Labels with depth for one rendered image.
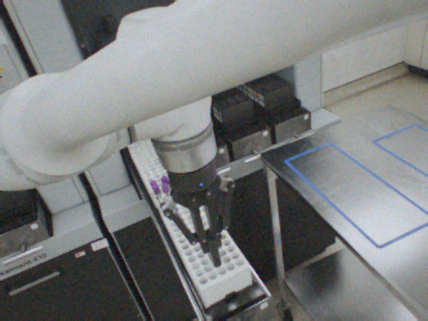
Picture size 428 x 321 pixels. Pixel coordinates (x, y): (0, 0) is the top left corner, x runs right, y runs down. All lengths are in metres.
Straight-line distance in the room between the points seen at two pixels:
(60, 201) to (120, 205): 0.17
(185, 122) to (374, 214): 0.51
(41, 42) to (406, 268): 0.90
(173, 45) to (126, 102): 0.05
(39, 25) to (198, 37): 0.79
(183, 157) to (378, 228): 0.47
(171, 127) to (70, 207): 0.76
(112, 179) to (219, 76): 0.96
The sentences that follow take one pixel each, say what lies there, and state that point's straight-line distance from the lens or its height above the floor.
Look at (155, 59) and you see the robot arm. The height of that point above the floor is 1.34.
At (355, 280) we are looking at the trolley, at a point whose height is 0.28.
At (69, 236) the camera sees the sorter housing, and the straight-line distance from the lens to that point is 1.13.
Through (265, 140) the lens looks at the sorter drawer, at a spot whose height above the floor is 0.77.
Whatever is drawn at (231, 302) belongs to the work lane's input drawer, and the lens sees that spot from 0.71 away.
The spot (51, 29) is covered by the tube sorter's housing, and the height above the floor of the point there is 1.23.
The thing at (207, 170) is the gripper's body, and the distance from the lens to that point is 0.53.
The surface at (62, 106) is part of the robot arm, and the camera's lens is 0.28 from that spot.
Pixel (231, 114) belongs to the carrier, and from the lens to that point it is 1.16.
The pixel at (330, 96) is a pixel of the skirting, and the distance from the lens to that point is 2.98.
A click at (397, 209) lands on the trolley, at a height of 0.82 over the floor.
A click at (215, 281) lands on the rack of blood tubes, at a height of 0.87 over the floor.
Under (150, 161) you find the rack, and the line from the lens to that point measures 1.02.
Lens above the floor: 1.41
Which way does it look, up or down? 35 degrees down
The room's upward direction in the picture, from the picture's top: 12 degrees counter-clockwise
